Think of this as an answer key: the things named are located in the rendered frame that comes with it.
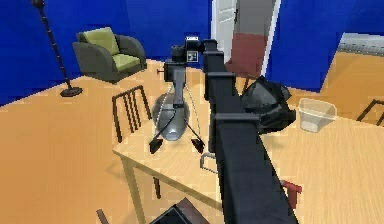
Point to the grey armchair with green cushions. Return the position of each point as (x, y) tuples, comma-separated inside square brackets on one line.
[(100, 60)]

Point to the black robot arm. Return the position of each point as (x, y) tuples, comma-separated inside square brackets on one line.
[(240, 160)]

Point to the black crumpled bag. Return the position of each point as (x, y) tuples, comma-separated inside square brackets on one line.
[(266, 106)]

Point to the light wooden table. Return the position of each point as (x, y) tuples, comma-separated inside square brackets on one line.
[(326, 166)]

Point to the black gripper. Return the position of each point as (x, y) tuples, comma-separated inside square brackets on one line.
[(170, 70)]

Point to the white room door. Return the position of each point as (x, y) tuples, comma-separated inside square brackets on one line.
[(226, 30)]

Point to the grey vase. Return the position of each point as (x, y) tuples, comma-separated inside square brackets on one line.
[(171, 128)]

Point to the black floor lamp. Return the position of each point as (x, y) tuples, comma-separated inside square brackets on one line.
[(55, 50)]

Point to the clear plastic container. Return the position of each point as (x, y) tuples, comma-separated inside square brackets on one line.
[(315, 115)]

